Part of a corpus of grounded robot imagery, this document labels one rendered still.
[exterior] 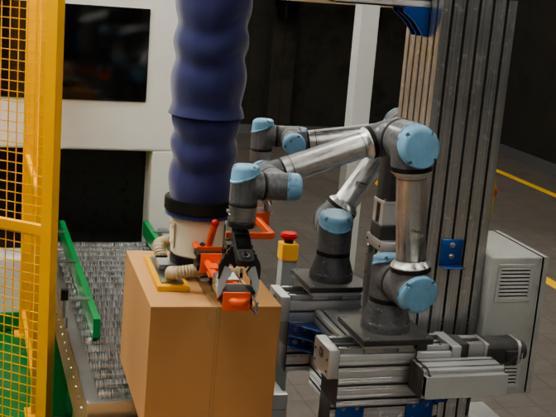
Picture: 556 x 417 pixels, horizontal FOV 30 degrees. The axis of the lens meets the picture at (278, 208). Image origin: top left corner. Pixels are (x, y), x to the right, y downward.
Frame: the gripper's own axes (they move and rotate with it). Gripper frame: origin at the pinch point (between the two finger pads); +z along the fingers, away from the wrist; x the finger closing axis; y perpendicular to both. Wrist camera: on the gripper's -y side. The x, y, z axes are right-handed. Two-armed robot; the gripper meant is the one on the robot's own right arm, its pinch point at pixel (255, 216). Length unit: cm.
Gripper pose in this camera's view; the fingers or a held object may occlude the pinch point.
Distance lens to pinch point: 368.9
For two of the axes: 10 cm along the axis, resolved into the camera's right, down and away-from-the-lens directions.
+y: 2.4, 2.5, -9.4
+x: 9.7, 0.1, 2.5
